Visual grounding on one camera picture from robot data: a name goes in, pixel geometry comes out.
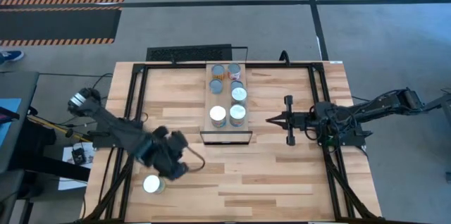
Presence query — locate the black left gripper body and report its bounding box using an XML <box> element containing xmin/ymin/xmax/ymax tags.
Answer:
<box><xmin>151</xmin><ymin>127</ymin><xmax>190</xmax><ymax>182</ymax></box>

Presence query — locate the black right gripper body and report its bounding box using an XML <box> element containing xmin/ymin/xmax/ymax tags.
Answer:
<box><xmin>284</xmin><ymin>95</ymin><xmax>311</xmax><ymax>147</ymax></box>

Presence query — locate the tall pea tin can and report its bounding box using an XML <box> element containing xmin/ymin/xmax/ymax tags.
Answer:
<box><xmin>230</xmin><ymin>87</ymin><xmax>248</xmax><ymax>107</ymax></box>

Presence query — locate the large tomato tin can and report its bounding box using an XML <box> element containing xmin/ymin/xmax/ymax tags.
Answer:
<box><xmin>209</xmin><ymin>105</ymin><xmax>228</xmax><ymax>128</ymax></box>

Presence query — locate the short yellow red can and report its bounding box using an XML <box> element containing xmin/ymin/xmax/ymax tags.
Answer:
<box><xmin>227</xmin><ymin>62</ymin><xmax>242</xmax><ymax>81</ymax></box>

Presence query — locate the yellow black patterned tin can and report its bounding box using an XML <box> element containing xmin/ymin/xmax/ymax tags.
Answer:
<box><xmin>211</xmin><ymin>63</ymin><xmax>226</xmax><ymax>81</ymax></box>

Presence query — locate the large can green label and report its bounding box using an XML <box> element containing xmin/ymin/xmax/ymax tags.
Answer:
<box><xmin>142</xmin><ymin>174</ymin><xmax>166</xmax><ymax>195</ymax></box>

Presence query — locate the small black device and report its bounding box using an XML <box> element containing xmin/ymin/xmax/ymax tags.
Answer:
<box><xmin>71</xmin><ymin>148</ymin><xmax>87</xmax><ymax>166</ymax></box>

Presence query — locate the white paper sheet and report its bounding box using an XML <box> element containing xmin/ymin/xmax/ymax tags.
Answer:
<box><xmin>58</xmin><ymin>142</ymin><xmax>95</xmax><ymax>192</ymax></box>

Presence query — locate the black floor tape strip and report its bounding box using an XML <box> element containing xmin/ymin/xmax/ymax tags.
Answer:
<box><xmin>119</xmin><ymin>0</ymin><xmax>451</xmax><ymax>8</ymax></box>
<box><xmin>302</xmin><ymin>0</ymin><xmax>330</xmax><ymax>61</ymax></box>

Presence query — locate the black equipment stand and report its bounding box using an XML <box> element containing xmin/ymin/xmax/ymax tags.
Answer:
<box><xmin>0</xmin><ymin>118</ymin><xmax>92</xmax><ymax>224</ymax></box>

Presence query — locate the grey stand leg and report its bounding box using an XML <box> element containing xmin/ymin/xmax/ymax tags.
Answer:
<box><xmin>424</xmin><ymin>92</ymin><xmax>451</xmax><ymax>113</ymax></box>

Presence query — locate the grey desk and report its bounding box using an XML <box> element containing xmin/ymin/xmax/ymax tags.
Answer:
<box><xmin>0</xmin><ymin>71</ymin><xmax>40</xmax><ymax>175</ymax></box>

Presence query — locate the blue pad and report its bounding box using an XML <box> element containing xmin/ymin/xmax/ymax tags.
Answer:
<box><xmin>0</xmin><ymin>97</ymin><xmax>23</xmax><ymax>147</ymax></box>

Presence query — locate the person's shoe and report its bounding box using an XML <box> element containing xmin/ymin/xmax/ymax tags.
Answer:
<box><xmin>0</xmin><ymin>50</ymin><xmax>25</xmax><ymax>65</ymax></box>

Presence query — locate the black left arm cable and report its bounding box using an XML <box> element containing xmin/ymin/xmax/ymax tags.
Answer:
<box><xmin>185</xmin><ymin>145</ymin><xmax>206</xmax><ymax>173</ymax></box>

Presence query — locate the black aluminium rig frame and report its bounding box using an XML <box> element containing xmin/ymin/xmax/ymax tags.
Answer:
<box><xmin>79</xmin><ymin>60</ymin><xmax>385</xmax><ymax>224</ymax></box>

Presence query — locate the wooden shelf with black frame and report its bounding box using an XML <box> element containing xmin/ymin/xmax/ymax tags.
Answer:
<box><xmin>199</xmin><ymin>46</ymin><xmax>254</xmax><ymax>146</ymax></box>

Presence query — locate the black arched bracket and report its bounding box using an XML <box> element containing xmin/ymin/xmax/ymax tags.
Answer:
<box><xmin>279</xmin><ymin>50</ymin><xmax>292</xmax><ymax>67</ymax></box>

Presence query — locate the yellow cable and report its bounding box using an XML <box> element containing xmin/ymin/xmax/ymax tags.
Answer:
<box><xmin>27</xmin><ymin>115</ymin><xmax>91</xmax><ymax>142</ymax></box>

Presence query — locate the black floor cable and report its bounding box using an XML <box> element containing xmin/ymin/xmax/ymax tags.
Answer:
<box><xmin>38</xmin><ymin>71</ymin><xmax>119</xmax><ymax>126</ymax></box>

